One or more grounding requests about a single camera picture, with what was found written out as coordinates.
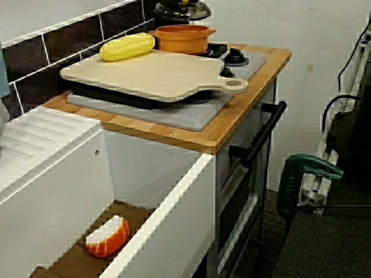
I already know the yellow toy corn cob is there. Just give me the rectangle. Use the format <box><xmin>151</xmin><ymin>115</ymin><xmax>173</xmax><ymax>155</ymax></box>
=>
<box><xmin>99</xmin><ymin>32</ymin><xmax>157</xmax><ymax>62</ymax></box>

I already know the smoked lid with yellow knob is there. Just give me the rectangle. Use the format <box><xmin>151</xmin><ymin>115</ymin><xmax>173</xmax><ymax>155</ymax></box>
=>
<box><xmin>152</xmin><ymin>0</ymin><xmax>213</xmax><ymax>21</ymax></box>

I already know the grey stove top plate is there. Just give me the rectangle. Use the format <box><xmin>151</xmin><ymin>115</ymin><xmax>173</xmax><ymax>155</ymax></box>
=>
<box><xmin>66</xmin><ymin>49</ymin><xmax>268</xmax><ymax>131</ymax></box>

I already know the white toy sink basin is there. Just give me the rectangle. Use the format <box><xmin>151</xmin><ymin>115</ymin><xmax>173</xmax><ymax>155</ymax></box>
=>
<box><xmin>0</xmin><ymin>105</ymin><xmax>217</xmax><ymax>278</ymax></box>

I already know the brown cardboard sheet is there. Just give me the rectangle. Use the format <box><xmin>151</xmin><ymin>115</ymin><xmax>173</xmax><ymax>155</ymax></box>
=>
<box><xmin>28</xmin><ymin>199</ymin><xmax>157</xmax><ymax>278</ymax></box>

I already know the orange toy pot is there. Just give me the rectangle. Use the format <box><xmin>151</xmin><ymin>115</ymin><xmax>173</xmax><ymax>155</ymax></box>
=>
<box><xmin>148</xmin><ymin>24</ymin><xmax>217</xmax><ymax>56</ymax></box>

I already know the black burner grate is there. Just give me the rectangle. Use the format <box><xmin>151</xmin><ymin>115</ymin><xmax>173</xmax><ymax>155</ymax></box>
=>
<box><xmin>202</xmin><ymin>42</ymin><xmax>228</xmax><ymax>57</ymax></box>

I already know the green clamp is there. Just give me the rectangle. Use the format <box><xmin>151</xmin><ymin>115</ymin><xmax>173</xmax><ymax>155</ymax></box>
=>
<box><xmin>277</xmin><ymin>153</ymin><xmax>344</xmax><ymax>218</ymax></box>

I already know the salmon sushi toy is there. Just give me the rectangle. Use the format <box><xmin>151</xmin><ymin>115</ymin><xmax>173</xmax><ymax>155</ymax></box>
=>
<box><xmin>85</xmin><ymin>214</ymin><xmax>130</xmax><ymax>258</ymax></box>

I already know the black equipment box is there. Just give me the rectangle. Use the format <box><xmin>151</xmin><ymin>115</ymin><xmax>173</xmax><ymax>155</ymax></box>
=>
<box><xmin>327</xmin><ymin>78</ymin><xmax>371</xmax><ymax>180</ymax></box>

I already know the teal box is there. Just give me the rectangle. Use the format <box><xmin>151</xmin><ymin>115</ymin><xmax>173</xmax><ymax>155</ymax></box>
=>
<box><xmin>0</xmin><ymin>49</ymin><xmax>11</xmax><ymax>99</ymax></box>

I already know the black oven door handle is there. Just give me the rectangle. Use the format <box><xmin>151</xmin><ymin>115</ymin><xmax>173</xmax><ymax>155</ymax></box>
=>
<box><xmin>228</xmin><ymin>100</ymin><xmax>288</xmax><ymax>168</ymax></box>

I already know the beige cutting board with handle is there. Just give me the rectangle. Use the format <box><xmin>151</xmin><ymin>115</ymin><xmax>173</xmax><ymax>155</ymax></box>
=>
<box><xmin>59</xmin><ymin>49</ymin><xmax>250</xmax><ymax>103</ymax></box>

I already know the black cable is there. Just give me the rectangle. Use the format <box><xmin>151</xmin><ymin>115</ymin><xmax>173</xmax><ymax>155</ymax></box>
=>
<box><xmin>295</xmin><ymin>204</ymin><xmax>371</xmax><ymax>210</ymax></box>
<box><xmin>322</xmin><ymin>94</ymin><xmax>362</xmax><ymax>151</ymax></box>
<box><xmin>337</xmin><ymin>21</ymin><xmax>371</xmax><ymax>90</ymax></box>

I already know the aluminium frame rail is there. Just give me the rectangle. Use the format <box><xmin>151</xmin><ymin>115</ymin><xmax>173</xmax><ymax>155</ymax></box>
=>
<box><xmin>301</xmin><ymin>28</ymin><xmax>371</xmax><ymax>215</ymax></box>

